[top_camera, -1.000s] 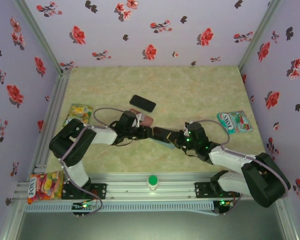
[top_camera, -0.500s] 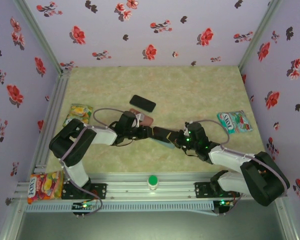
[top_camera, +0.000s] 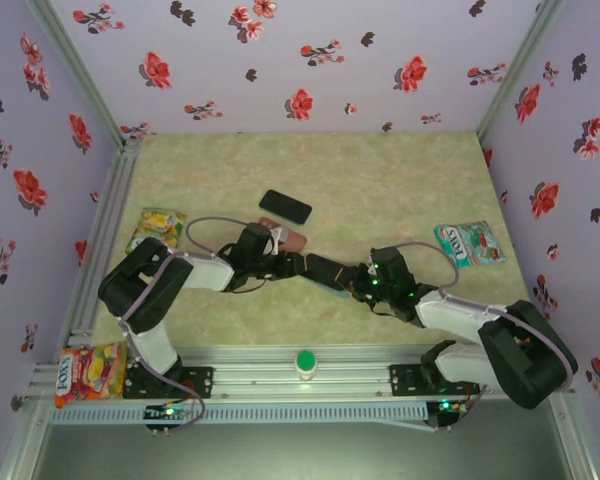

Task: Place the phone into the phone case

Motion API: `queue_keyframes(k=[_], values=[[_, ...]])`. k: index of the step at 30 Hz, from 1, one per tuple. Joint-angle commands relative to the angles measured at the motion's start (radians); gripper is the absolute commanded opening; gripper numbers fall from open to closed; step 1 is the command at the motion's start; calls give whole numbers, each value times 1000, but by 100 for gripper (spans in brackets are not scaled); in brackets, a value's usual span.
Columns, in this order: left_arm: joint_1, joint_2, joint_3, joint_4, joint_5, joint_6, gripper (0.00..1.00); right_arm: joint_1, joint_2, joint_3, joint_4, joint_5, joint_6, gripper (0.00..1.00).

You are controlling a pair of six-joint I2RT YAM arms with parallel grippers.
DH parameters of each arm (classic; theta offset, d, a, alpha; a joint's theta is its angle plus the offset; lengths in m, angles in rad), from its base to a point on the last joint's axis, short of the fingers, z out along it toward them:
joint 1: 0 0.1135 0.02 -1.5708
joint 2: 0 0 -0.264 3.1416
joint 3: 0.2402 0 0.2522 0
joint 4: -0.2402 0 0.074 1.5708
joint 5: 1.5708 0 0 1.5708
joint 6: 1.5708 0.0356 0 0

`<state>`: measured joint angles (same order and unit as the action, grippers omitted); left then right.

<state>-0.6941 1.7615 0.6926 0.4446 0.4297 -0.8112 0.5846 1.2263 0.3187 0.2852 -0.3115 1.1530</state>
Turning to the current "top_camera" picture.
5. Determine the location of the wide aluminium frame rail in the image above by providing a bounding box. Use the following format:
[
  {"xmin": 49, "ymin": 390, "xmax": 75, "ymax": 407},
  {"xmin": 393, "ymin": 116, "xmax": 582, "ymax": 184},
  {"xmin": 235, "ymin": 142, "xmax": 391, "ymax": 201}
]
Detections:
[{"xmin": 28, "ymin": 343, "xmax": 579, "ymax": 401}]

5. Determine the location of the white slotted cable duct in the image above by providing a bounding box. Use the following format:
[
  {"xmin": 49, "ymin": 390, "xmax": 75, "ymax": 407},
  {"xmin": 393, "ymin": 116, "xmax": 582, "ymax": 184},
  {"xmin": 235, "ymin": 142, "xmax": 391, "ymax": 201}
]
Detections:
[{"xmin": 48, "ymin": 402, "xmax": 430, "ymax": 427}]

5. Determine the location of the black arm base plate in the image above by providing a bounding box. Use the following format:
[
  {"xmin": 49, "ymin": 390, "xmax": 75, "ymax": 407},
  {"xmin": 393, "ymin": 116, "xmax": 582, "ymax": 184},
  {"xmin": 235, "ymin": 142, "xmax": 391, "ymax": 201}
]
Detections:
[
  {"xmin": 123, "ymin": 363, "xmax": 216, "ymax": 400},
  {"xmin": 388, "ymin": 363, "xmax": 481, "ymax": 398}
]

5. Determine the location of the pink phone case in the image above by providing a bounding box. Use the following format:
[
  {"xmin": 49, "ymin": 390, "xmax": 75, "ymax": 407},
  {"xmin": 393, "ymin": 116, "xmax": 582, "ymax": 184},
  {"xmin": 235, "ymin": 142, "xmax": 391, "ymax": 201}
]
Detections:
[{"xmin": 256, "ymin": 216, "xmax": 309, "ymax": 255}]

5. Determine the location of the aluminium corner post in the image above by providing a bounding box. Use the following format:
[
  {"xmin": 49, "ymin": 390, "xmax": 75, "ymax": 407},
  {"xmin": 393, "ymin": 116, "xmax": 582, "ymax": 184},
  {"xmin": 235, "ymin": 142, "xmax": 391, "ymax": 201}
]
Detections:
[
  {"xmin": 25, "ymin": 0, "xmax": 131, "ymax": 147},
  {"xmin": 476, "ymin": 0, "xmax": 565, "ymax": 144}
]

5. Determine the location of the green push button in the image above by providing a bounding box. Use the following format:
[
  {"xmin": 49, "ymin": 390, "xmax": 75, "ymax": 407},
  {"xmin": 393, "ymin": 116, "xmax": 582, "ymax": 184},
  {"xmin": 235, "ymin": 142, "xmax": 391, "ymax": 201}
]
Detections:
[{"xmin": 293, "ymin": 349, "xmax": 320, "ymax": 382}]

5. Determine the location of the controller board with green light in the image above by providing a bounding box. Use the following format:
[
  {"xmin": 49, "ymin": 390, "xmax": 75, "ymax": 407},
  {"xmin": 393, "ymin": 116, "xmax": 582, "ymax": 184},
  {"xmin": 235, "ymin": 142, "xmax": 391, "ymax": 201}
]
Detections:
[
  {"xmin": 143, "ymin": 402, "xmax": 194, "ymax": 432},
  {"xmin": 426, "ymin": 398, "xmax": 470, "ymax": 432}
]

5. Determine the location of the aluminium side rail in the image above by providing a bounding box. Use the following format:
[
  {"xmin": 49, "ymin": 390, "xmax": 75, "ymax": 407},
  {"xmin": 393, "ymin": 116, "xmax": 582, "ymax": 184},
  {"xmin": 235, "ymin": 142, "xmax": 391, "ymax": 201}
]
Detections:
[{"xmin": 68, "ymin": 138, "xmax": 142, "ymax": 349}]

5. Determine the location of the teal candy bag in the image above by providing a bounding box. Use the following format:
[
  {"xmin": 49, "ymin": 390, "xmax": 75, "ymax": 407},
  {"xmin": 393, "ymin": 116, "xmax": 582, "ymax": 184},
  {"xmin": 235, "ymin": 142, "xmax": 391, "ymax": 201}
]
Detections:
[{"xmin": 433, "ymin": 220, "xmax": 507, "ymax": 271}]

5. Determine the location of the red orange candy bag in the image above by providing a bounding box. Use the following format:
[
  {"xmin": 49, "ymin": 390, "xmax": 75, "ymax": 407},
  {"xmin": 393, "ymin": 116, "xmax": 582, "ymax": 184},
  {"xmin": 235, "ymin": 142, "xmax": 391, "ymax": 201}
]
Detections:
[{"xmin": 53, "ymin": 340, "xmax": 130, "ymax": 410}]

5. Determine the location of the green yellow candy bag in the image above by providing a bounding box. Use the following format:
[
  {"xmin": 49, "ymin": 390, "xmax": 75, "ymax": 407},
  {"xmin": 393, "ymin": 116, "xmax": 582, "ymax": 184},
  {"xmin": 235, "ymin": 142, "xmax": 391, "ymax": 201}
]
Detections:
[{"xmin": 124, "ymin": 207, "xmax": 188, "ymax": 255}]

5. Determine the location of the grey right arm cable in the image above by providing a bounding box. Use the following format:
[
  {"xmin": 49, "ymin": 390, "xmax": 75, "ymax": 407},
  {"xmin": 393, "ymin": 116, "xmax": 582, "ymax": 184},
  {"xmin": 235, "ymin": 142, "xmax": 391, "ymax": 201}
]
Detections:
[{"xmin": 379, "ymin": 241, "xmax": 580, "ymax": 434}]

